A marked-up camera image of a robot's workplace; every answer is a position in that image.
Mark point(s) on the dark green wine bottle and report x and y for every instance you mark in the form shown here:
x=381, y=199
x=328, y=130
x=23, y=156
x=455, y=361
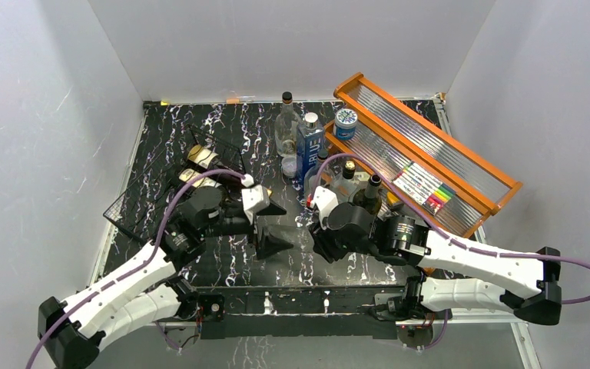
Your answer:
x=369, y=197

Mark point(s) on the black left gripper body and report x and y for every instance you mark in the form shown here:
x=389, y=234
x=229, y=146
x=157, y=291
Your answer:
x=229, y=224

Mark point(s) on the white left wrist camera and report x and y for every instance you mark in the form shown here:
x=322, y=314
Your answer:
x=254, y=197

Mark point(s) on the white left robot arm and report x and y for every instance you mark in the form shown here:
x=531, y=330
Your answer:
x=148, y=287

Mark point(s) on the clear round glass bottle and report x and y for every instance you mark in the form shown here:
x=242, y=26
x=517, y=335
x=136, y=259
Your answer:
x=315, y=176

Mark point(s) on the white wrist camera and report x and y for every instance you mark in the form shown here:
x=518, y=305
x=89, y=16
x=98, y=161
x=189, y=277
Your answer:
x=254, y=197
x=322, y=201

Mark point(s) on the blue white round tin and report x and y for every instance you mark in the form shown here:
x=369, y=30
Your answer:
x=345, y=122

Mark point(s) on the green bottle with black capsule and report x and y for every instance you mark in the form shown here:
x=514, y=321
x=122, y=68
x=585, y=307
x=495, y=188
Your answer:
x=224, y=180

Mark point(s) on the clear bottle with orange label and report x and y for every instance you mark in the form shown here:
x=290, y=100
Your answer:
x=345, y=184

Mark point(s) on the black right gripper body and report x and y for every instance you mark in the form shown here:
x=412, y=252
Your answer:
x=334, y=247

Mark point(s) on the orange framed glass shelf rack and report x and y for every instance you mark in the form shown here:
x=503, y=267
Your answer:
x=389, y=135

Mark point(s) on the black aluminium base frame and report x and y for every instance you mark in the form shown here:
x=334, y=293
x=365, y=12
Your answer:
x=279, y=312

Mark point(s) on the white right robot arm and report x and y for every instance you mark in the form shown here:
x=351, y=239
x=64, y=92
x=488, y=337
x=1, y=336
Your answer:
x=453, y=272

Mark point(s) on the brown bottle with gold cap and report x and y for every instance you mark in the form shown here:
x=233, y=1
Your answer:
x=208, y=159

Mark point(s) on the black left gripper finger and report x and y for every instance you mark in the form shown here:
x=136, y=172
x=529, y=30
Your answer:
x=272, y=208
x=272, y=239

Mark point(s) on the white cardboard small box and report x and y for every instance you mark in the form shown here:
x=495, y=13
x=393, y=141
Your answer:
x=362, y=176

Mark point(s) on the clear jar of paper clips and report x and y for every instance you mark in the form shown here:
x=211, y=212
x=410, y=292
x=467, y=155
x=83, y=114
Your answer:
x=289, y=166

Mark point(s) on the pack of coloured markers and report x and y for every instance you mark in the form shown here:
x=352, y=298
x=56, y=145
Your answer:
x=424, y=188

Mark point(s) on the tall clear bottle black cap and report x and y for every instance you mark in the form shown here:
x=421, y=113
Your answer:
x=285, y=127

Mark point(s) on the black wire wine rack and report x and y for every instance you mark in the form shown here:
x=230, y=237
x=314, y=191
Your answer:
x=138, y=211

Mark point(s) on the blue square glass bottle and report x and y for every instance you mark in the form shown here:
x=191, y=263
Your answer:
x=310, y=137

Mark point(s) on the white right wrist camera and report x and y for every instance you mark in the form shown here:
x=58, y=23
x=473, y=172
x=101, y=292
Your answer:
x=322, y=201

